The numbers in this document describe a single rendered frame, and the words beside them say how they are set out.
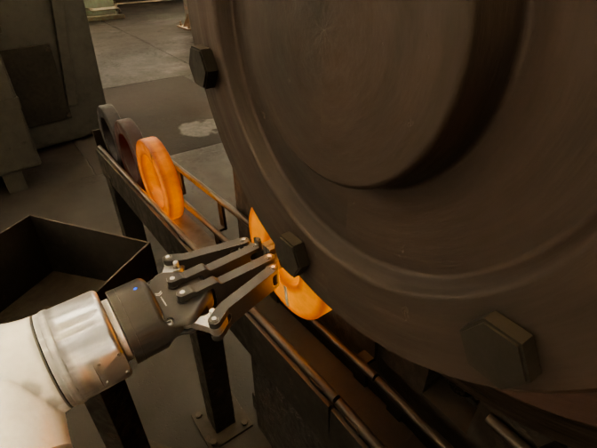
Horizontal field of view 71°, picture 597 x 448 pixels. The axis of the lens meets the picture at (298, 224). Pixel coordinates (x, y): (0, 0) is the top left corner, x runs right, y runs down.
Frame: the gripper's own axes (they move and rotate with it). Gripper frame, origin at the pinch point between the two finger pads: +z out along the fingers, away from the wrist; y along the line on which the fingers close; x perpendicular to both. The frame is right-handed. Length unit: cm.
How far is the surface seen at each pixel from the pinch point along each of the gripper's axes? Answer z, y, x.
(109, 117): 0, -84, -9
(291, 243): -11.4, 17.7, 16.9
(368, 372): 2.6, 11.2, -14.2
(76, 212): -12, -178, -83
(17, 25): 0, -267, -9
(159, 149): 0.7, -48.0, -5.4
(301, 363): -3.4, 5.8, -13.2
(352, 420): -3.6, 15.2, -12.9
